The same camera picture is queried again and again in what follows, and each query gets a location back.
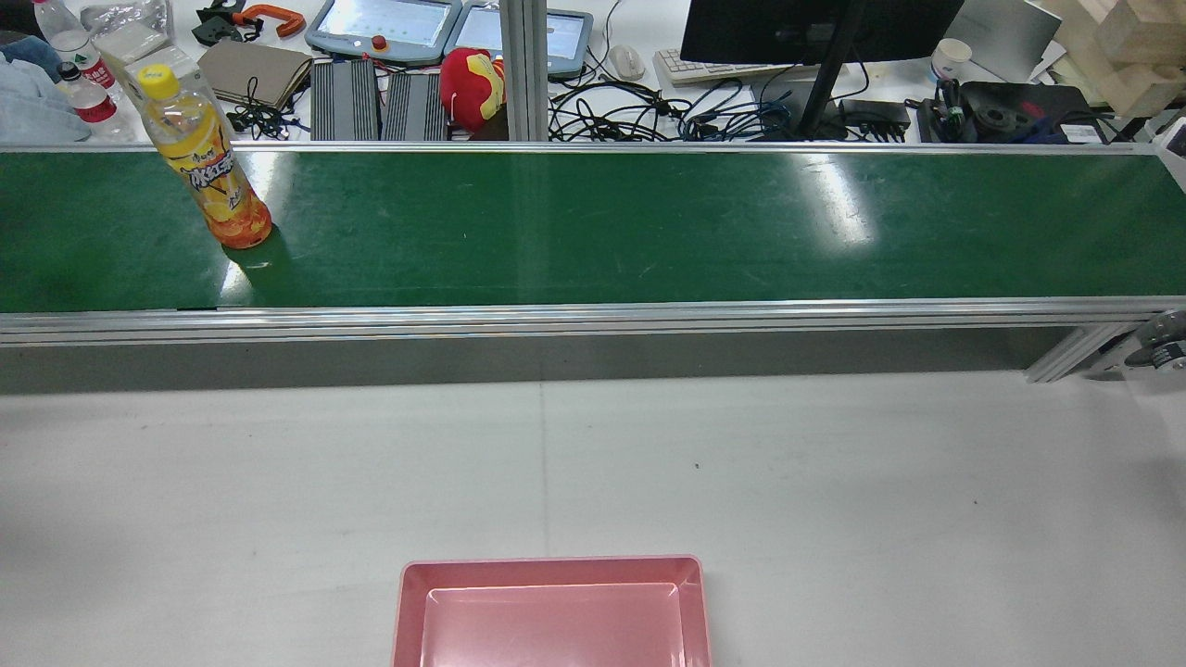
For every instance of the pink plastic basket tray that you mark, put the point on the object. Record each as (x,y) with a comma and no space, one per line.
(552,616)

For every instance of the green conveyor belt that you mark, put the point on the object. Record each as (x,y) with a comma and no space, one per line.
(593,227)

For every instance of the white computer mouse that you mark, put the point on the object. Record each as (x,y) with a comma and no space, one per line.
(626,61)

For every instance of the red yellow plush toy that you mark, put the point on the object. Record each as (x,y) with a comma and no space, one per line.
(473,85)

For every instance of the black ribbed power supply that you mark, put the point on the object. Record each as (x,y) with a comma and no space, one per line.
(345,100)
(415,106)

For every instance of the white keyboard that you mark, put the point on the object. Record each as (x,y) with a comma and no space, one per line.
(713,69)

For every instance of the grey teach pendant tablet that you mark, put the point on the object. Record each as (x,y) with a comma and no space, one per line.
(561,41)

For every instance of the black power adapter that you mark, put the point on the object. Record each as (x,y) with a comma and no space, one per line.
(873,115)

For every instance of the black computer monitor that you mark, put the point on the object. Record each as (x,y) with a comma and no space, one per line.
(797,32)

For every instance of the grey teach pendant red button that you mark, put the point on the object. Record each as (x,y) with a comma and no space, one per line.
(382,28)

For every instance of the orange juice bottle yellow cap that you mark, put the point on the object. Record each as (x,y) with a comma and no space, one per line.
(206,167)

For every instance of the brown notebook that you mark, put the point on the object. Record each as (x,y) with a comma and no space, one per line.
(252,72)

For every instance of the white paper cup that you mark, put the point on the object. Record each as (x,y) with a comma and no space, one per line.
(950,58)

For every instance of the orange black clamp tool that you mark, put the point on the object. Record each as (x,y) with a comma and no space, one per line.
(264,18)

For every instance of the black device box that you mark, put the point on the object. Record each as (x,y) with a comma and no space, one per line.
(1024,111)

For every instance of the clear water bottle red label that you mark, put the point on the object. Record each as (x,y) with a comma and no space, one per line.
(74,46)
(91,100)

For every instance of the clear plastic bag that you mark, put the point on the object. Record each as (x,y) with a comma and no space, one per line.
(130,28)

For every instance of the silver conveyor motor roller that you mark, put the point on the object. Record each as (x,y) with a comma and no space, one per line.
(1160,343)

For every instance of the beige cardboard box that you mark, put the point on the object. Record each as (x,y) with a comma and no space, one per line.
(1126,46)

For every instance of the light blue cloth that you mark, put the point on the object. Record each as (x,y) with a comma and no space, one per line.
(28,93)

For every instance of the aluminium conveyor frame rail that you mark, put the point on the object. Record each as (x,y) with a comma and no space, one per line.
(556,320)

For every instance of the aluminium vertical post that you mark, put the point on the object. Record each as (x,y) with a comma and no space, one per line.
(523,69)

